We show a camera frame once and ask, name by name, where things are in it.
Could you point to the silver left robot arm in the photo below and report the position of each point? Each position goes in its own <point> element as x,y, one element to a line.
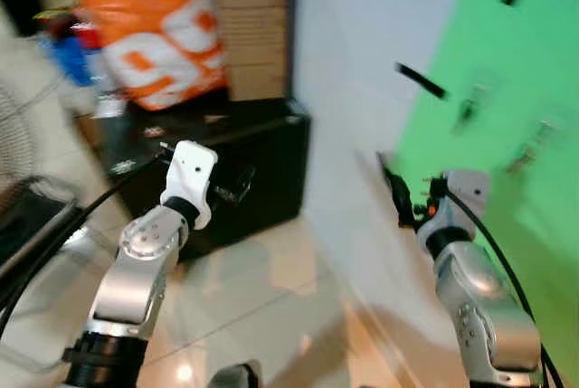
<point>136,279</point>

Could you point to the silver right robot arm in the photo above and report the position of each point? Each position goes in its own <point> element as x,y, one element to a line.
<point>479,307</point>

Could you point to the black box cabinet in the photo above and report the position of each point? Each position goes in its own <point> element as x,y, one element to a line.
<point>262,162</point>

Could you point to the short black tape strip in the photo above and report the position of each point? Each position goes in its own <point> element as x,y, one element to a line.
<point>422,81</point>

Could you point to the brown cardboard box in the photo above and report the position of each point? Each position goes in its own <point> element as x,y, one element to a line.
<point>255,26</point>

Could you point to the orange and white plastic bag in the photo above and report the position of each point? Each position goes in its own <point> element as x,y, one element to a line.
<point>154,35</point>

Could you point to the grey robot leg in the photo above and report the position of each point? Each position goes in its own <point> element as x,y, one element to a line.
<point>235,376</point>

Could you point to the black floor device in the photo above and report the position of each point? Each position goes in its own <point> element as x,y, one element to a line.
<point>36,221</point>

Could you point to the blue bag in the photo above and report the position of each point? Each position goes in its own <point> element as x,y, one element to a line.
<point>71,58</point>

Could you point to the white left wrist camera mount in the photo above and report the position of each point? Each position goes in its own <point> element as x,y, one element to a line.
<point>190,175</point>

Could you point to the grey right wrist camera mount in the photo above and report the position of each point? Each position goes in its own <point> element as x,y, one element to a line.
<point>466,189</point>

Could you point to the green wall board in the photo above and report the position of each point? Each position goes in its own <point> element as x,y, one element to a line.
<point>507,252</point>

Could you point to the clear adhesive metal wall hook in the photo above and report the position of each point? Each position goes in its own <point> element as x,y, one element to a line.
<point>522,162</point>
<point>469,106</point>

